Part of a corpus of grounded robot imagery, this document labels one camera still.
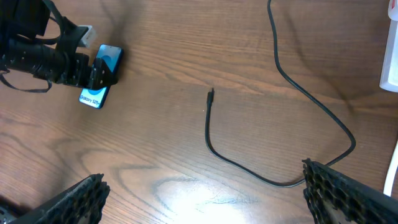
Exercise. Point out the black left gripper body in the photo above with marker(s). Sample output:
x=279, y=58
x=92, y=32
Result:
x=76, y=71

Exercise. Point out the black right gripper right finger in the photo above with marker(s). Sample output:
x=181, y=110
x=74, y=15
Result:
x=333, y=197

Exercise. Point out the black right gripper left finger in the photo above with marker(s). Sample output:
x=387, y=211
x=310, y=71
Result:
x=81, y=203

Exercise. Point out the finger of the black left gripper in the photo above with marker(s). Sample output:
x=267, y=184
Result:
x=100, y=75

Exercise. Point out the blue Galaxy smartphone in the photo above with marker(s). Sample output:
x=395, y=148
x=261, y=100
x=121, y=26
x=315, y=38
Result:
x=112, y=55

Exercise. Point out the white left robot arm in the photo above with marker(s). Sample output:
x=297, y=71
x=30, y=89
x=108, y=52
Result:
x=37, y=39

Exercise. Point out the white power strip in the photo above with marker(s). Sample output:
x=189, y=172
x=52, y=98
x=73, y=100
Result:
x=388, y=80

